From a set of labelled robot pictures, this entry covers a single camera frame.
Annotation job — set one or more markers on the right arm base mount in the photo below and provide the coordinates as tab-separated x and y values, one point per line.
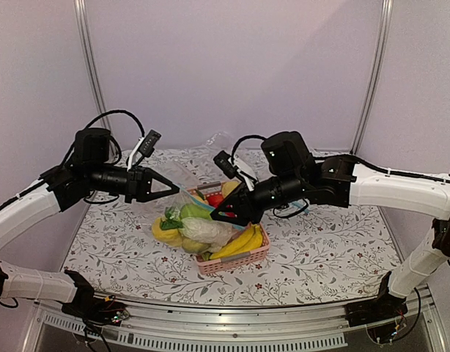
383	306

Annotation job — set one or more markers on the floral patterned table mat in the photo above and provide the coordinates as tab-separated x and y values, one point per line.
323	255

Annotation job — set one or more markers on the green toy pear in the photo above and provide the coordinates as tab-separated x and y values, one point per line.
191	210

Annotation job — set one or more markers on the pink perforated plastic basket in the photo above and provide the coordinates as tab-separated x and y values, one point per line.
255	249

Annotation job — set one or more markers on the aluminium front frame rail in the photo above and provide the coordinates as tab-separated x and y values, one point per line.
167	326

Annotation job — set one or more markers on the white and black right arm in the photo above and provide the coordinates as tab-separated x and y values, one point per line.
342	181

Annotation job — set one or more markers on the pale yellow toy apple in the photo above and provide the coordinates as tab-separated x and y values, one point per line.
228	187

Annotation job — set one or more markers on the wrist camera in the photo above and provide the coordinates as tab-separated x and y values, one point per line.
223	161
148	143

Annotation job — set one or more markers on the yellow toy banana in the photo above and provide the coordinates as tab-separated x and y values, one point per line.
249	240

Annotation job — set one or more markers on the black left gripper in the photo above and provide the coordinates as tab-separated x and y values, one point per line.
138	183

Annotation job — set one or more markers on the crumpled clear plastic bag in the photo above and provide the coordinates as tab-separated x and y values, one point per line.
220	141

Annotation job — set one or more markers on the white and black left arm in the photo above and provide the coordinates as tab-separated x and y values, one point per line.
86	169

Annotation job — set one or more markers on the white toy napa cabbage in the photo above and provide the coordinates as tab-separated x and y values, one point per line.
207	231

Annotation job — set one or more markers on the clear zip top bag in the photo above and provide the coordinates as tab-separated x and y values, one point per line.
168	208

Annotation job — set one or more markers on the aluminium right corner post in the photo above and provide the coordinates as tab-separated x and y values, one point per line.
374	77

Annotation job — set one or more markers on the yellow toy lemon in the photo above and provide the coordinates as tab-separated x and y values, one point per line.
171	237

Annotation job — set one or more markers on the red toy fruit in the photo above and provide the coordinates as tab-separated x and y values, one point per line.
215	200

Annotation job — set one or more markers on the aluminium left corner post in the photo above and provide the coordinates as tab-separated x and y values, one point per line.
81	18

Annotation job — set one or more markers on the aluminium corner post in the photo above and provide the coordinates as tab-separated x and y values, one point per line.
81	18
374	77

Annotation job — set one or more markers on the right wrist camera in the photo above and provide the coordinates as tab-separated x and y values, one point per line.
223	161

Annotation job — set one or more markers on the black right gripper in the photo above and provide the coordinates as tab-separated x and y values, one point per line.
245	210

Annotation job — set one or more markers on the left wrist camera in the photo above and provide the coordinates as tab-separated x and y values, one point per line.
148	143

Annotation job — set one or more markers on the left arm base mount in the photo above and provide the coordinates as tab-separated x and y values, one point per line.
98	311

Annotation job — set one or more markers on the yellow green toy mango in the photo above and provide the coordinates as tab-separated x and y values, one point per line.
194	247

